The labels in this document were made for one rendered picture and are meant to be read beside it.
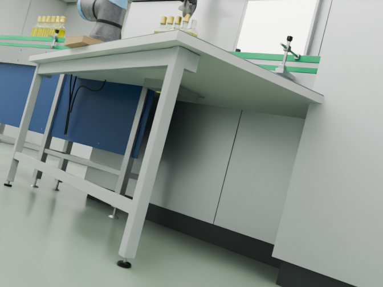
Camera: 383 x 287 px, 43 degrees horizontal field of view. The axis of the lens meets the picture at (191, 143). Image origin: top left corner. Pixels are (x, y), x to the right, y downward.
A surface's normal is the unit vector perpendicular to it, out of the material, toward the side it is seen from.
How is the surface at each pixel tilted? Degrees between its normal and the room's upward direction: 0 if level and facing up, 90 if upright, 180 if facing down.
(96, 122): 90
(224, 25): 90
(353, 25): 90
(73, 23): 90
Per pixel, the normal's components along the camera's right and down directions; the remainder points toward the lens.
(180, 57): 0.56, 0.10
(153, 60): -0.79, -0.24
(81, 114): -0.59, -0.20
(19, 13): 0.76, 0.16
